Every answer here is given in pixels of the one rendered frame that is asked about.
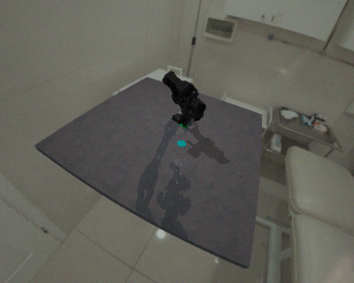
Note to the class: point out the cyan circle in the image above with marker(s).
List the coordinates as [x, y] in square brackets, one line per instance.
[181, 143]

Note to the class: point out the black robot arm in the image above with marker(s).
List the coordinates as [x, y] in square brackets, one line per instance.
[182, 92]

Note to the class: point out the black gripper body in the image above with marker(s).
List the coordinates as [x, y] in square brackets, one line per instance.
[180, 118]

